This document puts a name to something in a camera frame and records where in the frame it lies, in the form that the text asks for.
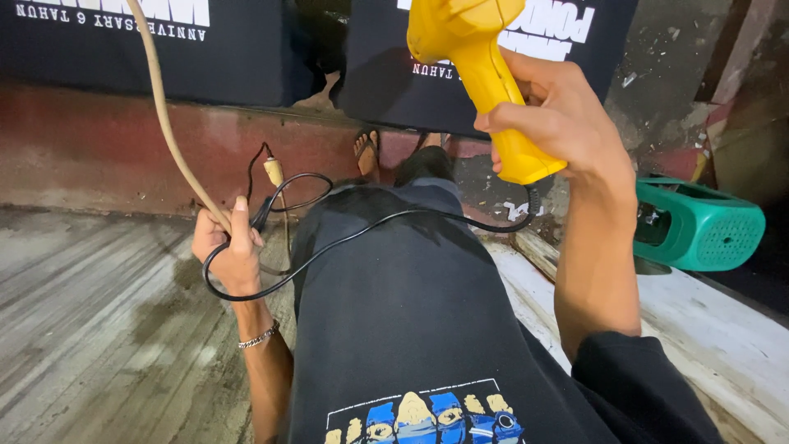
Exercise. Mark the heap of wooden planks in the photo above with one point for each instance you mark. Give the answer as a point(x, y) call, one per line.
point(746, 105)

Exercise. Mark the person's left hand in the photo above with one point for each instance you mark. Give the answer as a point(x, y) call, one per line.
point(225, 256)

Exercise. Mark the beige plug connector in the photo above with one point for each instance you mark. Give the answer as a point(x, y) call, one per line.
point(273, 171)

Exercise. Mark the person's black graphic shirt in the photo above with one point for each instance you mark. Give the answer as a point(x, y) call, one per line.
point(419, 320)

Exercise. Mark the yellow heat gun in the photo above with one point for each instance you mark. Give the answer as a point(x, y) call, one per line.
point(487, 74)

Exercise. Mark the green plastic stool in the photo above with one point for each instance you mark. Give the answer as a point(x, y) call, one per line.
point(709, 231)

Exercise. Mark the black printed t-shirt on board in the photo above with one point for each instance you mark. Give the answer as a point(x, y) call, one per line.
point(154, 55)
point(394, 86)

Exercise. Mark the person's right hand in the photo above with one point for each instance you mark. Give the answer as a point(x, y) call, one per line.
point(573, 123)

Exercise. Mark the black flip-flop sandal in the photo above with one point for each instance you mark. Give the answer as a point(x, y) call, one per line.
point(367, 154)
point(434, 140)

